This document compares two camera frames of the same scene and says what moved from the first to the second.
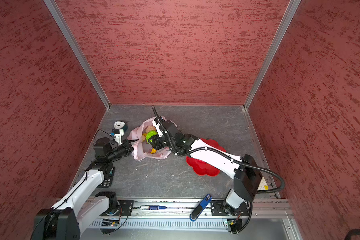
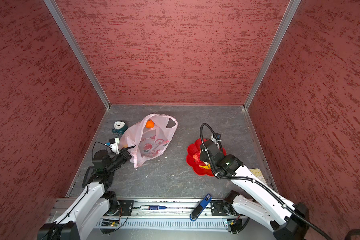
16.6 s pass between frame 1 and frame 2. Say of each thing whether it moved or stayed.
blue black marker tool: stayed
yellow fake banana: moved
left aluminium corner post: stayed
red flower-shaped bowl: stayed
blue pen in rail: stayed
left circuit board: stayed
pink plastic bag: moved
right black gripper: moved
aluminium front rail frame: stayed
